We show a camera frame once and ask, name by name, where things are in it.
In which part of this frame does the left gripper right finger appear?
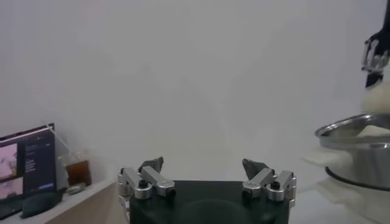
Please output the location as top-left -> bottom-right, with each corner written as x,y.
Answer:
241,158 -> 298,203

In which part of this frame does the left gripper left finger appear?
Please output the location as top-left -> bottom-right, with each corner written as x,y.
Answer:
117,156 -> 177,201

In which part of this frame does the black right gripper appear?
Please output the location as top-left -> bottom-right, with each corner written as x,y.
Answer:
361,0 -> 390,89

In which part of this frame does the white steamed baozi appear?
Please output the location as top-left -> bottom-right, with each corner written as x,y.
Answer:
361,65 -> 390,115

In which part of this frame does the perforated steel steamer basket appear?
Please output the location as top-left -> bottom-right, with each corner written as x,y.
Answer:
314,111 -> 390,192

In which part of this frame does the white side desk with cup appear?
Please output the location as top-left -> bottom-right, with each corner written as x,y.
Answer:
0,176 -> 129,224

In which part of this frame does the iced coffee plastic cup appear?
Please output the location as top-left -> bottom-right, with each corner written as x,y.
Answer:
45,123 -> 93,188

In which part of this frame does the small round grey disc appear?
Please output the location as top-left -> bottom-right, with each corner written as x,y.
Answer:
65,182 -> 88,195

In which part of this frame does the black computer mouse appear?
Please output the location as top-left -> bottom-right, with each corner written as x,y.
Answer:
19,188 -> 66,219

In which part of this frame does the open dark laptop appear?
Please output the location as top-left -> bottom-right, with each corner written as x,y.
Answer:
0,123 -> 57,220

